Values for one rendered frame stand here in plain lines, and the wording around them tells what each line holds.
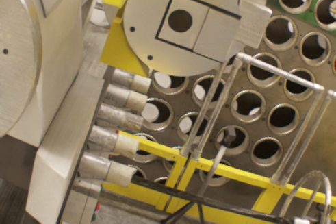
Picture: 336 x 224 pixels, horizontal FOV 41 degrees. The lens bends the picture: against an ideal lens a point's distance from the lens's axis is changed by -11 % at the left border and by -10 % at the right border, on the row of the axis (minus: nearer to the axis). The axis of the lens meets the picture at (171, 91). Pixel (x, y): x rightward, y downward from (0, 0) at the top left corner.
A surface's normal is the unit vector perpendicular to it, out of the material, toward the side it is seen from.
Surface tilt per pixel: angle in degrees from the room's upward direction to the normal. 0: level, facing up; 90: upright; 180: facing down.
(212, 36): 90
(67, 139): 0
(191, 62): 90
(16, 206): 0
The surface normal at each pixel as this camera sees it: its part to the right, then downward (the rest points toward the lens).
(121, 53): -0.04, 0.39
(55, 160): 0.35, -0.86
